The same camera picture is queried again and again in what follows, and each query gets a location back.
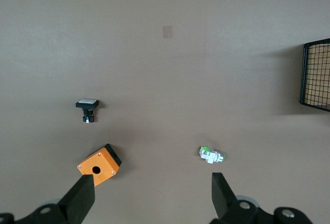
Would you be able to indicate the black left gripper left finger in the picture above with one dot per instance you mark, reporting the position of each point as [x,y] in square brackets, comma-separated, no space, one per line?
[77,200]

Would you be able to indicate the orange box with round hole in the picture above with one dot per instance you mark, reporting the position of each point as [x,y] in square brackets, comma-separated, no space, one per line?
[103,162]

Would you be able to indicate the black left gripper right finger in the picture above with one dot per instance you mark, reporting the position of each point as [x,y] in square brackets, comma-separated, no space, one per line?
[223,195]

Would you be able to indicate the green push button silver body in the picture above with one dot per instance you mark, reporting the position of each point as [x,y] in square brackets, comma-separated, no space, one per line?
[212,155]

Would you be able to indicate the pale tape patch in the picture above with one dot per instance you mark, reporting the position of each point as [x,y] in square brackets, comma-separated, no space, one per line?
[167,32]

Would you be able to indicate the white rectangular button black body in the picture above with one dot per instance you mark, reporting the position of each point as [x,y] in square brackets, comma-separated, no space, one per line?
[87,103]

